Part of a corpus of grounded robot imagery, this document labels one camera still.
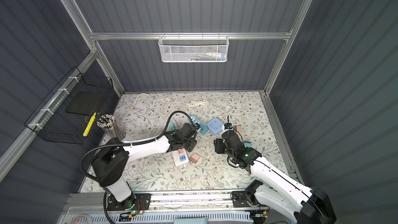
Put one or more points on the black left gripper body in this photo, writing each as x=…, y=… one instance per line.
x=190, y=145

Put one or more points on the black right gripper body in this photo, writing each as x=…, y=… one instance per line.
x=221, y=148

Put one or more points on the white multicolour power strip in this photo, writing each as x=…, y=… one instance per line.
x=180, y=158

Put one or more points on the teal plug cube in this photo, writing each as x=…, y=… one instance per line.
x=172, y=126
x=247, y=144

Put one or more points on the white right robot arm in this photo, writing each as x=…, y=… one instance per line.
x=273, y=188

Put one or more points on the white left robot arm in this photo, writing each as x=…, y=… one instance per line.
x=105, y=164

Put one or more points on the brown pink plug cube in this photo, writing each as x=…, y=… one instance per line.
x=238, y=128

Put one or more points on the teal power strip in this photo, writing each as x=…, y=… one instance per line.
x=203, y=128

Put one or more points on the blue square power socket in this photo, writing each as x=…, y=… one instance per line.
x=215, y=126

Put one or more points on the clear cup of pencils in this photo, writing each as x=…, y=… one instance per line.
x=111, y=127

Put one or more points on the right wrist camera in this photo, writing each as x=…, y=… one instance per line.
x=228, y=127

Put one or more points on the white wire mesh basket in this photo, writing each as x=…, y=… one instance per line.
x=194, y=50

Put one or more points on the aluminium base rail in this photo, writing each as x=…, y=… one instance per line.
x=194, y=200

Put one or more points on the black wire mesh basket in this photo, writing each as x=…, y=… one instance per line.
x=64, y=116

